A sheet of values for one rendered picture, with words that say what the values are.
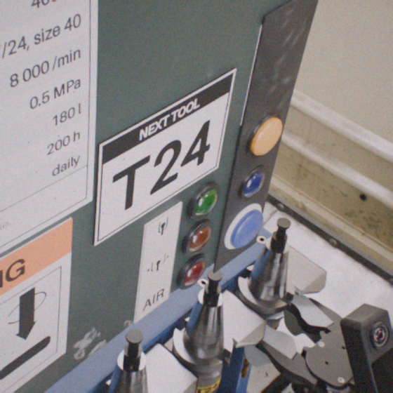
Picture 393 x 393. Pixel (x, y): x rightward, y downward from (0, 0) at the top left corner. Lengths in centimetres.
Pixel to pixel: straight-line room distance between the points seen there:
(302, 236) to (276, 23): 116
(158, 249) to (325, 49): 97
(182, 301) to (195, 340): 7
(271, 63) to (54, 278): 17
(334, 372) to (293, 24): 56
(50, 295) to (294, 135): 113
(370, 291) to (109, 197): 117
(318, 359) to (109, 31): 67
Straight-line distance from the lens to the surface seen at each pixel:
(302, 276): 106
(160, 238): 52
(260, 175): 57
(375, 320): 95
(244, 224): 58
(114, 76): 41
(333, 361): 101
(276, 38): 50
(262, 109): 53
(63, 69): 38
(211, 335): 93
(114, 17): 39
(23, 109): 37
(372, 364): 96
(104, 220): 46
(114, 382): 87
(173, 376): 94
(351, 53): 144
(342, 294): 159
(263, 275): 99
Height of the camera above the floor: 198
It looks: 43 degrees down
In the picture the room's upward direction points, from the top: 8 degrees clockwise
